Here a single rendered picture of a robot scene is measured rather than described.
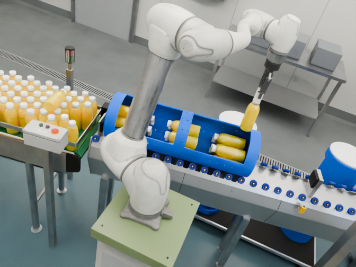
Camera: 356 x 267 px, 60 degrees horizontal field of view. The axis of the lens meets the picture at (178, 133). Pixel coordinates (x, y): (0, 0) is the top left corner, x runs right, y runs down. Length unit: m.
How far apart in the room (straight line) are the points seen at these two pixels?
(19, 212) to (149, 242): 1.62
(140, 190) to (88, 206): 1.56
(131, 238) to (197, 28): 0.86
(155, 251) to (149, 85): 0.67
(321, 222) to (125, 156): 1.30
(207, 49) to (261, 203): 1.19
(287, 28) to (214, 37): 0.52
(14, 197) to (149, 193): 1.80
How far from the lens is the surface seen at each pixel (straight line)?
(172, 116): 1.94
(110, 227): 1.38
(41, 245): 2.60
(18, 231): 2.69
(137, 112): 1.25
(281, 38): 1.50
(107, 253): 1.58
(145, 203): 1.29
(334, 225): 2.16
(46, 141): 1.73
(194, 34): 1.02
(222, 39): 1.07
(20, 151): 2.06
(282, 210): 2.02
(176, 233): 1.40
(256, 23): 1.53
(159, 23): 1.14
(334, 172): 2.41
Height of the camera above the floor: 2.20
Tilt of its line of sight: 37 degrees down
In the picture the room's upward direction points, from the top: 15 degrees clockwise
